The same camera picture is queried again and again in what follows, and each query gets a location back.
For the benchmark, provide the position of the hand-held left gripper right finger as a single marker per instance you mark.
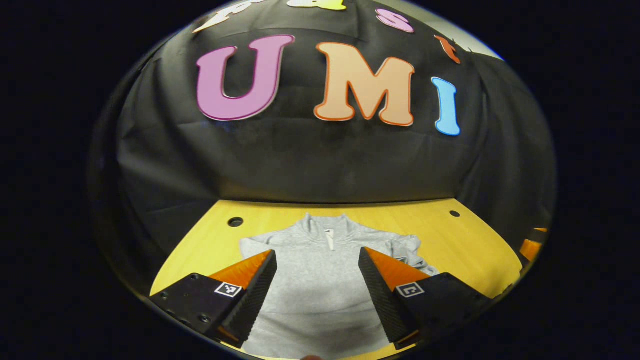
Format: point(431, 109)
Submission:
point(382, 300)

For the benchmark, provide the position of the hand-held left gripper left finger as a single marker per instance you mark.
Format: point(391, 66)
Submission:
point(257, 300)

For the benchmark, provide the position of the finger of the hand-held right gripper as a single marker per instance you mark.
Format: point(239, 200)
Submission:
point(530, 249)

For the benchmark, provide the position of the grey sweatshirt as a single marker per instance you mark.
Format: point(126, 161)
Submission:
point(320, 290)

